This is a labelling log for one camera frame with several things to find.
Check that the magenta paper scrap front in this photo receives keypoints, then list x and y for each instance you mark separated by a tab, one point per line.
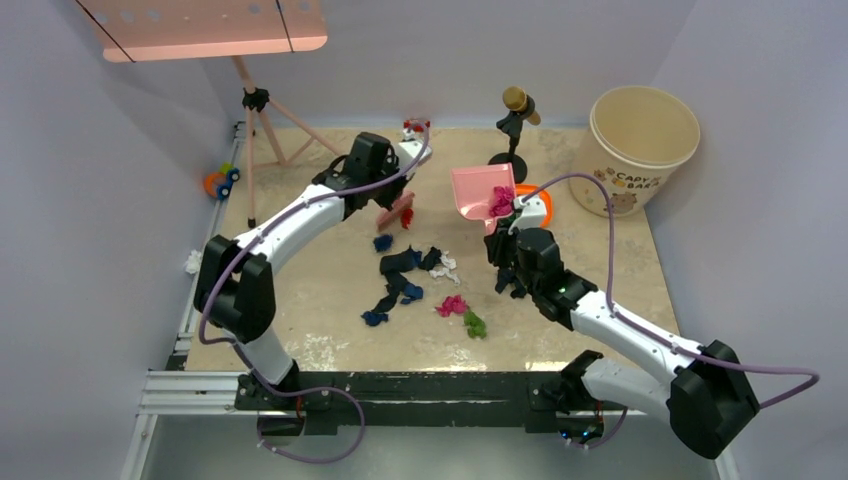
452	305

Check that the aluminium table frame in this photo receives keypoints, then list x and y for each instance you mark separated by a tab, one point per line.
330	400

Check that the blue paper scrap near dustpan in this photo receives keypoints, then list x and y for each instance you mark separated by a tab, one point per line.
383	243

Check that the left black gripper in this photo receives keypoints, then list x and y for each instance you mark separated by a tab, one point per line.
387	202

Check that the orange plastic ring toy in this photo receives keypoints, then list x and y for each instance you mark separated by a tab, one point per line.
533	190

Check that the pink hand brush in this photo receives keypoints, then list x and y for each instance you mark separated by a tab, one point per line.
388	216

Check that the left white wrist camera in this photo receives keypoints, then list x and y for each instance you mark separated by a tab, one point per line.
411	152

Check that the pink plastic dustpan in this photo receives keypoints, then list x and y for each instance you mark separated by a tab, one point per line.
473	191

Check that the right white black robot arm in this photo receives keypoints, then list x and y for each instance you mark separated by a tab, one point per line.
699	391

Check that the red object at table edge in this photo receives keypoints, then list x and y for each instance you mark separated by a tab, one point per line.
417	125

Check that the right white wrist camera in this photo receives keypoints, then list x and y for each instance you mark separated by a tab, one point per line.
529	212

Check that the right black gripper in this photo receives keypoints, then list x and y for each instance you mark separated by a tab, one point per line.
498	242

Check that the blue paper scrap front left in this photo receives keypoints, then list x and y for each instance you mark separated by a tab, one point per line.
373	319

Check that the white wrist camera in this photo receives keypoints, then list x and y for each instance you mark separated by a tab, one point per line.
411	152
529	212

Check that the green paper scrap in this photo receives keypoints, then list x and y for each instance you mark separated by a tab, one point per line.
476	327

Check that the black paper scrap centre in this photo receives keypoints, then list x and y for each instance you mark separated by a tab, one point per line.
431	260

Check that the white paper scrap off table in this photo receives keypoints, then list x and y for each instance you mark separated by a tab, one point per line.
192	264

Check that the black paper scrap left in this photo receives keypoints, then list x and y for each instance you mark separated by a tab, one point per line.
388	302

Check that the red paper scrap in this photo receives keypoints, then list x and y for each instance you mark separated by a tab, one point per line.
406	218

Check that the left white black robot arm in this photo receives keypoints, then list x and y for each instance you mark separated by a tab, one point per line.
235	291

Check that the cream capybara bucket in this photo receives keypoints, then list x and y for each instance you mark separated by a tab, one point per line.
636	138

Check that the pink music stand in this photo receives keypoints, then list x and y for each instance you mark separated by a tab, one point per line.
216	33

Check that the magenta paper scrap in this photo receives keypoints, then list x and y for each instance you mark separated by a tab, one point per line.
502	203
452	305

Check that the gold microphone on black stand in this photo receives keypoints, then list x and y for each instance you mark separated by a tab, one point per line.
521	109

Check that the orange blue toy car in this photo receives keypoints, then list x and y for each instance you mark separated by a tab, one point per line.
218	185

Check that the white paper scrap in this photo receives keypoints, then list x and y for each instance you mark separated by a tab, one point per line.
446	268

